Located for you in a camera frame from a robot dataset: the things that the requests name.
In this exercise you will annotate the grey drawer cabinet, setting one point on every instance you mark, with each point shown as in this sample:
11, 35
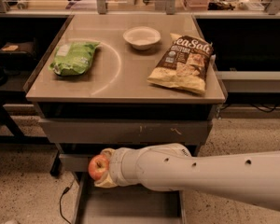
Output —
116, 86

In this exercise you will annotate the dark box on shelf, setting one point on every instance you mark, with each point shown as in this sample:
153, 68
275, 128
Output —
22, 49

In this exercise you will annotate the open bottom grey drawer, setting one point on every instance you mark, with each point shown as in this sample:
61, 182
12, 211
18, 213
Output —
126, 205

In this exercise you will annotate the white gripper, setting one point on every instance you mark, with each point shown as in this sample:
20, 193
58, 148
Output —
117, 167

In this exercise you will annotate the white bowl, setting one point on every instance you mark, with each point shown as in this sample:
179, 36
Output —
142, 37

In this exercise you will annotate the brown sea salt chip bag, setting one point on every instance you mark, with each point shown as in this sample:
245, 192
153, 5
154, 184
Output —
184, 65

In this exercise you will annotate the black table leg frame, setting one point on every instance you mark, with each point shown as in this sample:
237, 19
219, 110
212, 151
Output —
17, 137

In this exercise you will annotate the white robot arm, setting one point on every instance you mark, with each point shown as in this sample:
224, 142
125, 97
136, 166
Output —
252, 178

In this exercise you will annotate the top grey drawer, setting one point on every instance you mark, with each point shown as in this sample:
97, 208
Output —
126, 131

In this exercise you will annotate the middle grey drawer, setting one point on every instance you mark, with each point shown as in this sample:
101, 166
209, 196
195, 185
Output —
74, 163

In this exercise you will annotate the green snack bag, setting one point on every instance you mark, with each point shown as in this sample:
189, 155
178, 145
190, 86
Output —
74, 58

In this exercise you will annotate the red apple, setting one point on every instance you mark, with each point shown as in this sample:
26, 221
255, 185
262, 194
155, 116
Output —
98, 165

